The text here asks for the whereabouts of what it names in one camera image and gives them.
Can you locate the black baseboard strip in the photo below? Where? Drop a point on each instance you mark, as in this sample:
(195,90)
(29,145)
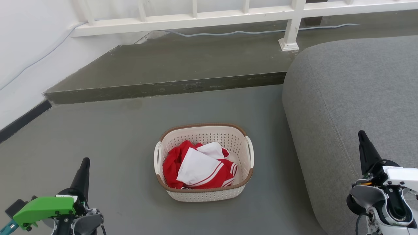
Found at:
(23,120)

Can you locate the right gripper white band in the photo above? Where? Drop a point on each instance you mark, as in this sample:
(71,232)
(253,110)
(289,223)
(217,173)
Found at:
(403,178)

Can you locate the grey fabric sofa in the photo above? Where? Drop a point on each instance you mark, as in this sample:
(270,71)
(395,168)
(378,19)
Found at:
(343,98)

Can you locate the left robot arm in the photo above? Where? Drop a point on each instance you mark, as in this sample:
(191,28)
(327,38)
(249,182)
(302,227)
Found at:
(86,223)

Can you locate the white perforated plastic laundry basket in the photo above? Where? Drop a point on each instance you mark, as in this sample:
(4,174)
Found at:
(209,195)

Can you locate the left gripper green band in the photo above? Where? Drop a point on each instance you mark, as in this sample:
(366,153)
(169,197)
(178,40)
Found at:
(42,207)

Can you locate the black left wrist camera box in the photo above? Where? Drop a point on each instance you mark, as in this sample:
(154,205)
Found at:
(15,207)

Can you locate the white wooden railing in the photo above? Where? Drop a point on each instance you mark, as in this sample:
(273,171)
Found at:
(196,19)

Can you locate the red garment with white stripes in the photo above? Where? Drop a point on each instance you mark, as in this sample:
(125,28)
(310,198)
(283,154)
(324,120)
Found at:
(171,166)

